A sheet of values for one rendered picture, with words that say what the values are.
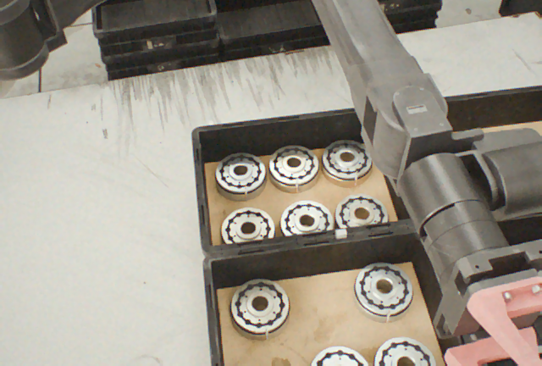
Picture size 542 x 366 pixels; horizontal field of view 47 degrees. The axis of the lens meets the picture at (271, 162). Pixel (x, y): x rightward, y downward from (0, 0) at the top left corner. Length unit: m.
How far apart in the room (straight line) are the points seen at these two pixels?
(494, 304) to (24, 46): 0.52
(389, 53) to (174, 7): 1.77
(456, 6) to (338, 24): 2.57
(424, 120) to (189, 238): 0.94
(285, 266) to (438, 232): 0.68
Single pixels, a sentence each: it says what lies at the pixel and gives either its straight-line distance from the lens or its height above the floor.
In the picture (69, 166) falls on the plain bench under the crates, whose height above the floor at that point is 0.70.
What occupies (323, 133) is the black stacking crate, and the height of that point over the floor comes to 0.88.
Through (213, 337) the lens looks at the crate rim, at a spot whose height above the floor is 0.93.
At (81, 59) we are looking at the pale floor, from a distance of 2.96.
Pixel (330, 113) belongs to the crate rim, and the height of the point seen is 0.93.
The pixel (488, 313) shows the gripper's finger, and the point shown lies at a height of 1.50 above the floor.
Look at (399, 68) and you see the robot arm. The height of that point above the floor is 1.48.
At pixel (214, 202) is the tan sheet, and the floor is 0.83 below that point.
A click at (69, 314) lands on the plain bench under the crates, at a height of 0.70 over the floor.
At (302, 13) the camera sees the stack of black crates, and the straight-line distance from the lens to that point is 2.43.
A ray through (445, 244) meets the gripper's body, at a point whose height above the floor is 1.47.
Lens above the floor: 1.87
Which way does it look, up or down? 51 degrees down
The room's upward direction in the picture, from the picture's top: 2 degrees counter-clockwise
